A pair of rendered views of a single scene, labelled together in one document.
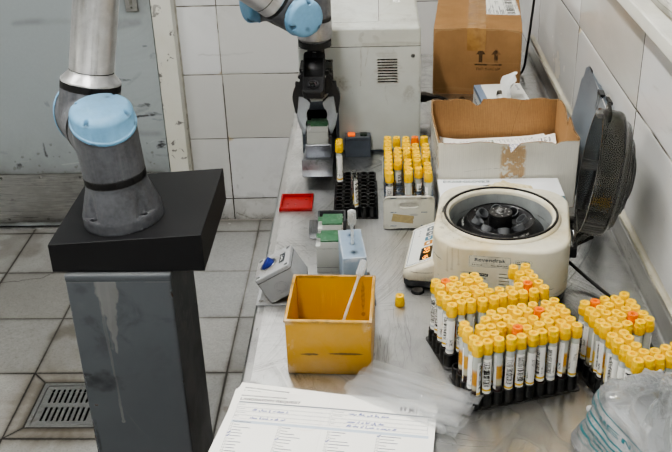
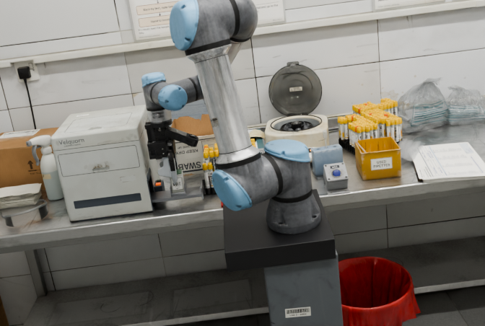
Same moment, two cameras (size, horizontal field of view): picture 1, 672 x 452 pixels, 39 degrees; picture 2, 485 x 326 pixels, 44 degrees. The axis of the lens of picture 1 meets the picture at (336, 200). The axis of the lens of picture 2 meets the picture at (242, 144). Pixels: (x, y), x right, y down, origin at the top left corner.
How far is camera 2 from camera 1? 260 cm
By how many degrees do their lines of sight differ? 84
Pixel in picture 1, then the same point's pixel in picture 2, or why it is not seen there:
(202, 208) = not seen: hidden behind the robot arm
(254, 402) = (431, 174)
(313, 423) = (436, 162)
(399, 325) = (352, 163)
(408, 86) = not seen: hidden behind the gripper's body
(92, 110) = (292, 146)
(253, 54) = not seen: outside the picture
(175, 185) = (247, 212)
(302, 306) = (362, 168)
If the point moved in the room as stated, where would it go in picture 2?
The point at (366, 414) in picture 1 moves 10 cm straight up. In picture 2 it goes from (423, 156) to (422, 128)
